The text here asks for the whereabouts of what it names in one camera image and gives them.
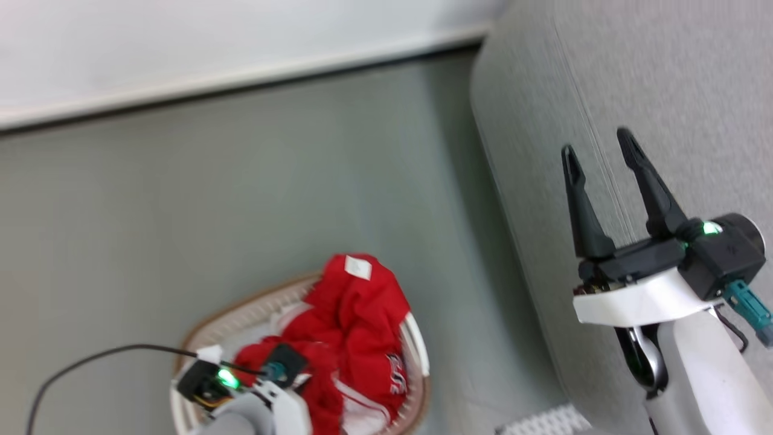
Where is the white perforated laundry basket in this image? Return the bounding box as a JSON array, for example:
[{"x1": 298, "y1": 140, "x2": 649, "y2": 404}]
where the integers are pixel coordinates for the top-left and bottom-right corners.
[{"x1": 170, "y1": 271, "x2": 431, "y2": 435}]

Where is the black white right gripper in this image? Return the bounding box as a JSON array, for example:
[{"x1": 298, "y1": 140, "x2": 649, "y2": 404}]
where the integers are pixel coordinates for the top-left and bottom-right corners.
[{"x1": 561, "y1": 126, "x2": 723, "y2": 327}]

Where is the red white jersey garment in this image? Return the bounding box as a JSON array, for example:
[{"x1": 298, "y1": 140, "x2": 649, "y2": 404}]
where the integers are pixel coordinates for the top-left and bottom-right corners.
[{"x1": 233, "y1": 253, "x2": 415, "y2": 435}]

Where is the white skirting board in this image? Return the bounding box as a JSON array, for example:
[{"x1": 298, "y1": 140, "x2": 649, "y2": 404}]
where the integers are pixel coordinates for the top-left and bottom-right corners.
[{"x1": 0, "y1": 23, "x2": 491, "y2": 132}]

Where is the white ribbed object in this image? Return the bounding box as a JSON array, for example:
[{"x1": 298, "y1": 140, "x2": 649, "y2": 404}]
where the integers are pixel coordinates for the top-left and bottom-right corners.
[{"x1": 495, "y1": 403, "x2": 594, "y2": 435}]

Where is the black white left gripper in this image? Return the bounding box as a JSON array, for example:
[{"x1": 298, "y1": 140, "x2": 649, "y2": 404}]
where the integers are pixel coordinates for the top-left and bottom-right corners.
[{"x1": 176, "y1": 345, "x2": 240, "y2": 413}]

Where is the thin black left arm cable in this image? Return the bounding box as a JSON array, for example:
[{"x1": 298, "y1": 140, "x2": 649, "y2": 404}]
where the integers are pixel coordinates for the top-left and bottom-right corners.
[{"x1": 26, "y1": 344, "x2": 268, "y2": 435}]

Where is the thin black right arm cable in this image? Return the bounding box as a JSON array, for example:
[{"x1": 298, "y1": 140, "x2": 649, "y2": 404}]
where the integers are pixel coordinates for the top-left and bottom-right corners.
[{"x1": 714, "y1": 307, "x2": 750, "y2": 355}]

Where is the grey fabric sofa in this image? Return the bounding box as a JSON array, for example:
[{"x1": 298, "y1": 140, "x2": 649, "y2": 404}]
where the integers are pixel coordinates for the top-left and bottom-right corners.
[{"x1": 470, "y1": 0, "x2": 773, "y2": 435}]

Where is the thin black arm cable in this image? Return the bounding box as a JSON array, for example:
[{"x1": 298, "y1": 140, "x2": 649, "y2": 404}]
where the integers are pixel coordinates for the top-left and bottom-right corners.
[
  {"x1": 714, "y1": 307, "x2": 750, "y2": 355},
  {"x1": 26, "y1": 344, "x2": 268, "y2": 435}
]

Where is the teal cable connector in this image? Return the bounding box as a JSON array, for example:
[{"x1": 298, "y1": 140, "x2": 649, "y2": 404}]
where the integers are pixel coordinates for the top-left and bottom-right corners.
[{"x1": 721, "y1": 279, "x2": 773, "y2": 349}]

